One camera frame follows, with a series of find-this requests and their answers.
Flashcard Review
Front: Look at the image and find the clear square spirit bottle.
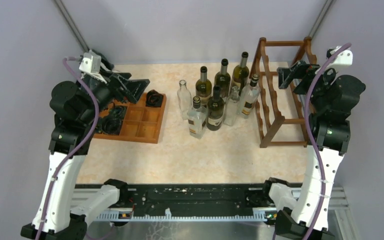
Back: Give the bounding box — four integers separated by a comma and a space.
187, 95, 208, 139

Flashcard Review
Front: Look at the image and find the olive wine bottle grey cap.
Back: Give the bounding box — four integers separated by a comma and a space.
231, 51, 250, 95

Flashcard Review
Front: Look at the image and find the dark green wine bottle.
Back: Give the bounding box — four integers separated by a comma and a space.
214, 58, 231, 100

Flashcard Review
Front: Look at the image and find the dark rolled sock middle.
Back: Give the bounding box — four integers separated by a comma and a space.
106, 105, 127, 121

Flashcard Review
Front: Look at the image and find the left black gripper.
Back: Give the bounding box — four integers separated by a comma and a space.
78, 68, 149, 125

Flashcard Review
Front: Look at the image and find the dark rolled sock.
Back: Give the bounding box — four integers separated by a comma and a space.
106, 105, 127, 121
100, 117, 123, 135

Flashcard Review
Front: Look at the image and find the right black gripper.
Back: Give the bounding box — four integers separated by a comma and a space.
276, 59, 340, 113

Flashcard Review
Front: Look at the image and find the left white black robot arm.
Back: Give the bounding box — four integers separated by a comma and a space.
20, 72, 150, 240

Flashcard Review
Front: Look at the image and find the dark wine bottle black cap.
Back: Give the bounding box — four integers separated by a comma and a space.
206, 85, 225, 131

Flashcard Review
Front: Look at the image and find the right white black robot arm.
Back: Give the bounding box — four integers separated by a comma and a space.
261, 55, 366, 240

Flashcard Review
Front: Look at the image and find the grey cable comb strip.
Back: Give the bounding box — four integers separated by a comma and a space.
94, 209, 268, 223

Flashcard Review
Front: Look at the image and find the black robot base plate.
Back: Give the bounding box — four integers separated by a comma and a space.
109, 180, 275, 218

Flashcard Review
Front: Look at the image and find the black rolled sock top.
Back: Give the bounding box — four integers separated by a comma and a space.
145, 89, 164, 108

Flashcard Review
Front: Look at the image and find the brown wooden wine rack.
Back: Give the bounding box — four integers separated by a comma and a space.
248, 36, 319, 149

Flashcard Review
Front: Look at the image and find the dark rolled sock front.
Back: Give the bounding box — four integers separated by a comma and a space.
100, 117, 123, 135

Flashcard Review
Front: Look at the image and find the slim clear glass bottle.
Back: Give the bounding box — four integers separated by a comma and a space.
223, 86, 240, 127

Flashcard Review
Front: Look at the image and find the orange wooden compartment tray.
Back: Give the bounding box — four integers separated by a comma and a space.
94, 93, 167, 144

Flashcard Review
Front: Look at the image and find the green wine bottle silver neck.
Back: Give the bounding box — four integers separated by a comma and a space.
195, 66, 213, 107

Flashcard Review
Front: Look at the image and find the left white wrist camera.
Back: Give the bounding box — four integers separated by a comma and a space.
78, 50, 102, 74

